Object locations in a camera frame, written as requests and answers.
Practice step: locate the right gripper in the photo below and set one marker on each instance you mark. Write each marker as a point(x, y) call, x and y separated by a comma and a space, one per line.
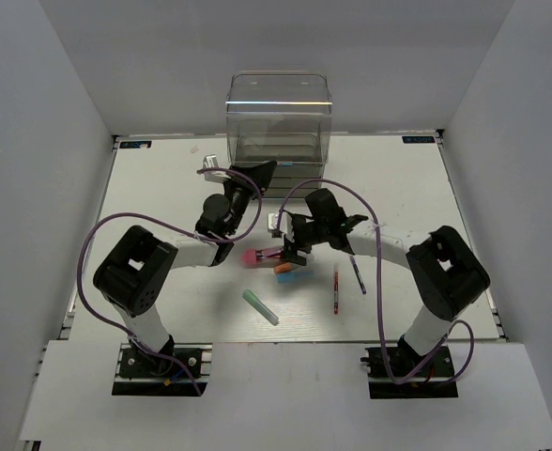
point(292, 246)

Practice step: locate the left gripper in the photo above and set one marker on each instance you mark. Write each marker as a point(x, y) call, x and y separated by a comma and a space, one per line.
point(261, 174)

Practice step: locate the clear drawer organizer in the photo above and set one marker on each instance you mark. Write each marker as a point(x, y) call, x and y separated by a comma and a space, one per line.
point(282, 116)

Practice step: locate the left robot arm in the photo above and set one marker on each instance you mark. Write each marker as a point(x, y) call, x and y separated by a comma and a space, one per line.
point(131, 277)

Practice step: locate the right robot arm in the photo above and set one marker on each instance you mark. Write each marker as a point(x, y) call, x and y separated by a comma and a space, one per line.
point(448, 276)

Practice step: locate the orange capped highlighter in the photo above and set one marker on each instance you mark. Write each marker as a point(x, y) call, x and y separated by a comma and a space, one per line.
point(285, 268)

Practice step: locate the blue capped highlighter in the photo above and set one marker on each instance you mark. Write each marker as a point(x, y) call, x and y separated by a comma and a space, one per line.
point(294, 276)

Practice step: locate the red pen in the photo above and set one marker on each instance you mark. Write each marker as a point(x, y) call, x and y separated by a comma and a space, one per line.
point(336, 290)

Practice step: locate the blue purple pen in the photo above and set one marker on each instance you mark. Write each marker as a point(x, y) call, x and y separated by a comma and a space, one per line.
point(356, 270)

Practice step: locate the green capped highlighter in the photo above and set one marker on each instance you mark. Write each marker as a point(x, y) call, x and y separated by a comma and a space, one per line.
point(262, 309)

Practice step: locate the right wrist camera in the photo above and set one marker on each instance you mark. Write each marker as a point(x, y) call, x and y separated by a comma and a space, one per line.
point(280, 225)

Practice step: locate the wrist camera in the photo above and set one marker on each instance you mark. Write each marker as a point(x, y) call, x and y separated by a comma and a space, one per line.
point(280, 225)
point(210, 170)

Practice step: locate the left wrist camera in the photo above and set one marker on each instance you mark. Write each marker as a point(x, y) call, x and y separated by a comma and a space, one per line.
point(210, 170)

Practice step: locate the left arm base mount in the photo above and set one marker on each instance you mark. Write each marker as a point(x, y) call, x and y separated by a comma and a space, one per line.
point(137, 375)

